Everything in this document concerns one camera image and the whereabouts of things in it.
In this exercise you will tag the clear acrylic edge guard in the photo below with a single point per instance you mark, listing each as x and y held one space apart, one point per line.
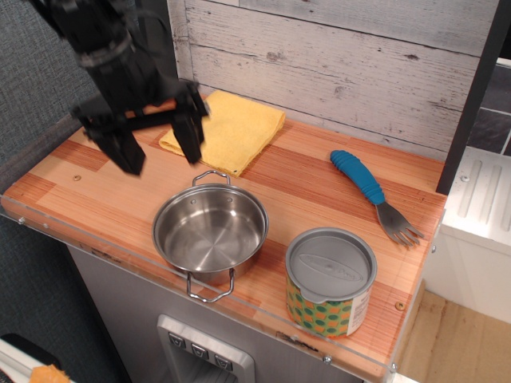
333 353

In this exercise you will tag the blue handled metal fork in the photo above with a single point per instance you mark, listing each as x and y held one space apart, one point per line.
394 224

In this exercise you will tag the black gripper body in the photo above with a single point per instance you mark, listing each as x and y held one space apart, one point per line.
134 94

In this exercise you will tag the small stainless steel pot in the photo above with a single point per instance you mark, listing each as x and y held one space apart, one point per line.
212 232

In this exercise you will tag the yellow folded towel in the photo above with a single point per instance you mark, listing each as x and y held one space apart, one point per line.
236 131

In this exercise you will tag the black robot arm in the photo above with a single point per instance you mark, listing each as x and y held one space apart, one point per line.
91 25

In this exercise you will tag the orange object at corner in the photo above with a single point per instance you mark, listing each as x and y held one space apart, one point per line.
48 374

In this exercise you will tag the white toy sink unit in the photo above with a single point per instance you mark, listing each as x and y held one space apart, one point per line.
469 261

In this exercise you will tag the patterned can with grey lid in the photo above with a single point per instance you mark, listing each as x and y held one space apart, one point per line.
330 274

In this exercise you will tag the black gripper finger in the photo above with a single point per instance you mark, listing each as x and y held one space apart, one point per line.
115 138
188 131

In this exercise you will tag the dark right frame post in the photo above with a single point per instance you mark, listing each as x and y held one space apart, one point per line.
494 42

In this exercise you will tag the grey toy fridge cabinet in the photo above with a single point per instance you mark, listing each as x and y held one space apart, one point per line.
164 336

